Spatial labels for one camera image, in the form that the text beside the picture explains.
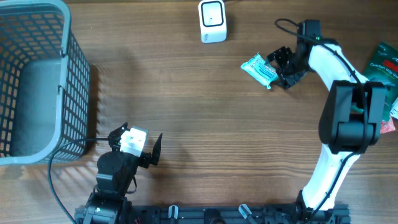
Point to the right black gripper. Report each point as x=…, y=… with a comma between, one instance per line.
x=285, y=79

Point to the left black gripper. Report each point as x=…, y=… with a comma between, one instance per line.
x=147, y=158

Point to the teal white wipes packet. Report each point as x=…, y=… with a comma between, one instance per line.
x=261, y=70

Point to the green 3M gloves packet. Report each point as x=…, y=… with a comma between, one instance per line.
x=382, y=67

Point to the red small snack packet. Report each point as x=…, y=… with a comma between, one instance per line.
x=387, y=126

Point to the white paper sachet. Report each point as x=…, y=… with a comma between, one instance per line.
x=394, y=109

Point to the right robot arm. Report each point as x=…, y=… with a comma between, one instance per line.
x=350, y=123

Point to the white barcode scanner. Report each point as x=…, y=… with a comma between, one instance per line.
x=212, y=17

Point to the grey plastic mesh basket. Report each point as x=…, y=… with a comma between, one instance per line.
x=45, y=84

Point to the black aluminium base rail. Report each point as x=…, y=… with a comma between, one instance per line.
x=211, y=214

